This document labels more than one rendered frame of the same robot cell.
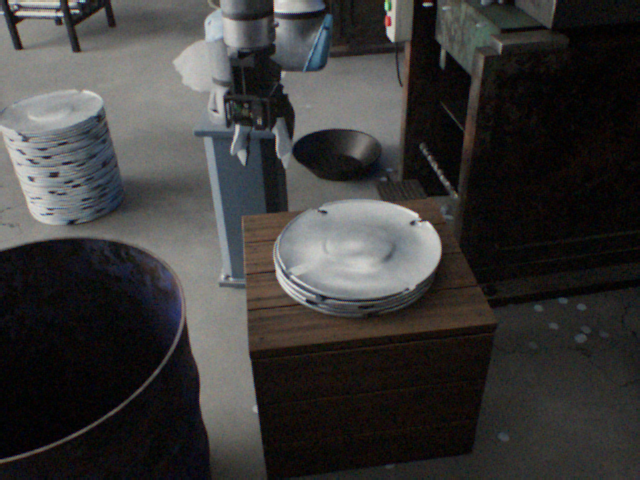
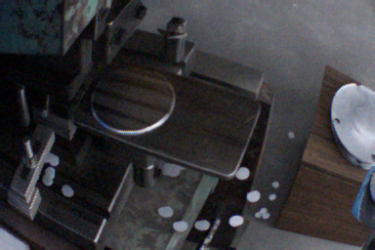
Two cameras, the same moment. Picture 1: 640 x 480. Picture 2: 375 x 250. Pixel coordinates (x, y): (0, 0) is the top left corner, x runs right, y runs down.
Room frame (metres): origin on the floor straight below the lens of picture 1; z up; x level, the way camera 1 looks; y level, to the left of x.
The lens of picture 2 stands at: (1.97, -0.13, 1.47)
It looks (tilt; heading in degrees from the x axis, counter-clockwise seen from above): 51 degrees down; 205
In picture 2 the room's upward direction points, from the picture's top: 5 degrees clockwise
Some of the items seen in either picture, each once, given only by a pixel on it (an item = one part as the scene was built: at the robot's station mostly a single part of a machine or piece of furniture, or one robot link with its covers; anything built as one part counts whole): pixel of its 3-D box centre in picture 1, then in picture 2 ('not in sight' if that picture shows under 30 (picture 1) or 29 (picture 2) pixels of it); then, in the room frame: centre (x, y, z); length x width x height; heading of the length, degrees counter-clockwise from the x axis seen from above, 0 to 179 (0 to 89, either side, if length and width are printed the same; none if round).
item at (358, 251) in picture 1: (359, 245); (367, 121); (0.89, -0.07, 0.39); 0.29 x 0.29 x 0.01
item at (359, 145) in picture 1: (336, 158); not in sight; (1.84, -0.06, 0.04); 0.30 x 0.30 x 0.07
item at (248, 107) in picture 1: (253, 84); not in sight; (0.89, 0.10, 0.69); 0.09 x 0.08 x 0.12; 168
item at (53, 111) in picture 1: (51, 110); not in sight; (1.69, 0.77, 0.31); 0.29 x 0.29 x 0.01
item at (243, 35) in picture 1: (251, 29); not in sight; (0.90, 0.09, 0.77); 0.08 x 0.08 x 0.05
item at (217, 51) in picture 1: (237, 40); not in sight; (1.32, 0.17, 0.62); 0.13 x 0.12 x 0.14; 83
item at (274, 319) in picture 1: (354, 331); (353, 165); (0.88, -0.06, 0.18); 0.40 x 0.38 x 0.35; 96
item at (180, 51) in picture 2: not in sight; (176, 37); (1.29, -0.48, 0.75); 0.03 x 0.03 x 0.10; 9
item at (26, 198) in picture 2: not in sight; (28, 162); (1.65, -0.56, 0.76); 0.17 x 0.06 x 0.10; 9
